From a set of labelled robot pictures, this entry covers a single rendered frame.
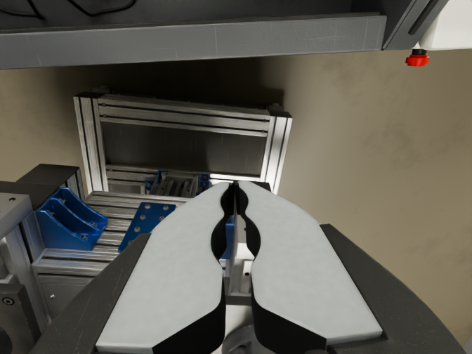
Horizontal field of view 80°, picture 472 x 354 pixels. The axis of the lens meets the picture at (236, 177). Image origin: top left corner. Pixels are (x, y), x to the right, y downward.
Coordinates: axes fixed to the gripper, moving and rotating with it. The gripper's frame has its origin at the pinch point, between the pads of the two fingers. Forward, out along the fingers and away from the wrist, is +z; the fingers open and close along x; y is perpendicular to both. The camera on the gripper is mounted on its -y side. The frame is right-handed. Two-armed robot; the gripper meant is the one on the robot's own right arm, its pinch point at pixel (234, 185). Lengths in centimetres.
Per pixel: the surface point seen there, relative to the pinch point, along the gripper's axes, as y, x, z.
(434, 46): -3.5, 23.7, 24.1
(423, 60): 0, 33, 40
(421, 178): 70, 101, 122
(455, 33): -4.7, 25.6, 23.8
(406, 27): -5.5, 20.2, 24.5
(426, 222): 101, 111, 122
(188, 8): -9.2, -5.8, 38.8
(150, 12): -8.9, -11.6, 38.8
